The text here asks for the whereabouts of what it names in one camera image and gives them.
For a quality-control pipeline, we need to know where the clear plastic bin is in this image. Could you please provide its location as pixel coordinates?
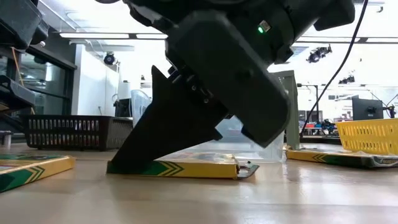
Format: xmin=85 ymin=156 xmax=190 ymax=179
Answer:
xmin=130 ymin=89 xmax=285 ymax=163

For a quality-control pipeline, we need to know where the yellow extension cable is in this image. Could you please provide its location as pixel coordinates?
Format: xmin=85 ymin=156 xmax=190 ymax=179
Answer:
xmin=11 ymin=46 xmax=35 ymax=115

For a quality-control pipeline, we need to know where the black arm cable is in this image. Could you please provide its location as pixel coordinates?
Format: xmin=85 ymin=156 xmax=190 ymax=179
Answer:
xmin=300 ymin=0 xmax=369 ymax=138

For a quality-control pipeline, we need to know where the black plastic basket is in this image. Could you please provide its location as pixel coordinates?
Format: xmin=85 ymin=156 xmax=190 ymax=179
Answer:
xmin=21 ymin=114 xmax=134 ymax=152

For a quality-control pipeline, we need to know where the black computer monitor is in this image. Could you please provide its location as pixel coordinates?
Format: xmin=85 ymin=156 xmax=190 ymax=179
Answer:
xmin=351 ymin=95 xmax=384 ymax=121
xmin=114 ymin=98 xmax=133 ymax=118

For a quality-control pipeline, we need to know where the black ceiling dome camera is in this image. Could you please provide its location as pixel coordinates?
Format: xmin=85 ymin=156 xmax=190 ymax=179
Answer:
xmin=103 ymin=52 xmax=116 ymax=66

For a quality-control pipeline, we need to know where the yellow green crayon box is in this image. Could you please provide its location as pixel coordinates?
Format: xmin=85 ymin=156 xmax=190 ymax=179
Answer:
xmin=106 ymin=151 xmax=261 ymax=180
xmin=0 ymin=154 xmax=76 ymax=194
xmin=285 ymin=146 xmax=398 ymax=169

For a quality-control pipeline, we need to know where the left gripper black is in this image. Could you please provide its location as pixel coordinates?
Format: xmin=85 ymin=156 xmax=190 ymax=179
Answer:
xmin=107 ymin=11 xmax=292 ymax=175

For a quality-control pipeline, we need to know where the black ceiling spotlight cluster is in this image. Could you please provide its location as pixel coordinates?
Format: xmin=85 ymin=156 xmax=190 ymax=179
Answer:
xmin=306 ymin=45 xmax=333 ymax=65

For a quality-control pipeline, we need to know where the green perforated metal shelf riser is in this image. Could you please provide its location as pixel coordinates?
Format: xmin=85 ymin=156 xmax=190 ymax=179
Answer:
xmin=272 ymin=70 xmax=301 ymax=151

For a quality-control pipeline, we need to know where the yellow plastic basket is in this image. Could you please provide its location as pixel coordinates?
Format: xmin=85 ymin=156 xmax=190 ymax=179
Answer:
xmin=335 ymin=118 xmax=398 ymax=156

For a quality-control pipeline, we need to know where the long ceiling light strip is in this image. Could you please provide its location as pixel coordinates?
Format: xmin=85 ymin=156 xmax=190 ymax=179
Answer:
xmin=58 ymin=32 xmax=398 ymax=44

